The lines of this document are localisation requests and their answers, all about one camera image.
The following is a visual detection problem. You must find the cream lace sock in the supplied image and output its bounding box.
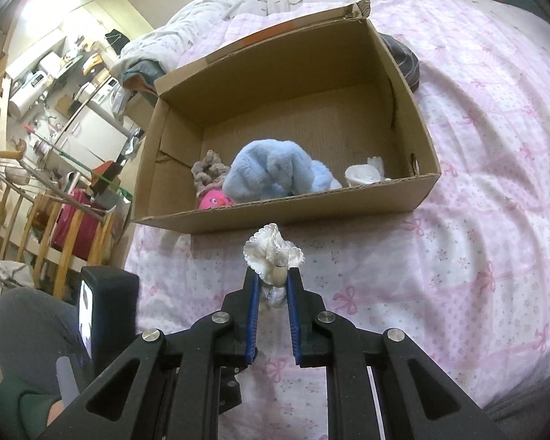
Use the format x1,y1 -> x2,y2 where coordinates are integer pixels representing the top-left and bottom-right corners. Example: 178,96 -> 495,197
242,224 -> 305,309

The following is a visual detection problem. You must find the green handled broom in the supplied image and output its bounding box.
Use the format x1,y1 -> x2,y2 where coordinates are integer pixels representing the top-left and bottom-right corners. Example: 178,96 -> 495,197
23,124 -> 134,201

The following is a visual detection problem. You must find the pink plush toy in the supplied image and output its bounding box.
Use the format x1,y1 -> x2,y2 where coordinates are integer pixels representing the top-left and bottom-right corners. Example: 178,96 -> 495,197
198,189 -> 234,210

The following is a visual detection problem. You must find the dark plaid cloth bundle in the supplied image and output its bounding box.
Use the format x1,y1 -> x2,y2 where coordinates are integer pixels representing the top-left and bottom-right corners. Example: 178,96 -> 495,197
379,33 -> 420,92

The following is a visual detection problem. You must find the yellow wooden chair frame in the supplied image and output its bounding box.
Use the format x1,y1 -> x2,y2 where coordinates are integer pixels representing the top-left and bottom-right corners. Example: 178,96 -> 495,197
0,183 -> 118,301

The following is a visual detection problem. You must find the white washing machine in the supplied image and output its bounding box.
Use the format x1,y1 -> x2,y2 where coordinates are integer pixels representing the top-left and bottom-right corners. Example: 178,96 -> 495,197
87,77 -> 121,116

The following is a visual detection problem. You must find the pink patterned bed quilt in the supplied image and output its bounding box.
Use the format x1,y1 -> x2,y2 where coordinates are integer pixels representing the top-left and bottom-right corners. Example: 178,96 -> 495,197
127,0 -> 550,439

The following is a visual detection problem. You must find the white sock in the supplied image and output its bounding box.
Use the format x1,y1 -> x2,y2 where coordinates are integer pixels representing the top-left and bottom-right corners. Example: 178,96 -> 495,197
345,156 -> 391,187

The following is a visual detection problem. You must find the white water heater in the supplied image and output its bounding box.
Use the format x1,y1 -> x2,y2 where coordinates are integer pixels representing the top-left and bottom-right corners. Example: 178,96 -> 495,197
8,70 -> 49,119

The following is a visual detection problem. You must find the grey white rolled duvet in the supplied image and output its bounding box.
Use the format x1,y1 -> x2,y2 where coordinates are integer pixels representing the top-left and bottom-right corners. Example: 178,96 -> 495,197
111,0 -> 243,80

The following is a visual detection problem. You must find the light blue plush slipper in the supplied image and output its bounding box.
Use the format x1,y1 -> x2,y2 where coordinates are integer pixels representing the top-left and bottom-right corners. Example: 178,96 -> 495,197
222,139 -> 342,204

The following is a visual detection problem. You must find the red suitcase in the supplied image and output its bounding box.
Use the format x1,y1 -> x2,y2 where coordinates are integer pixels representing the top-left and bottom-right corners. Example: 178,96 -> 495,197
49,187 -> 107,261

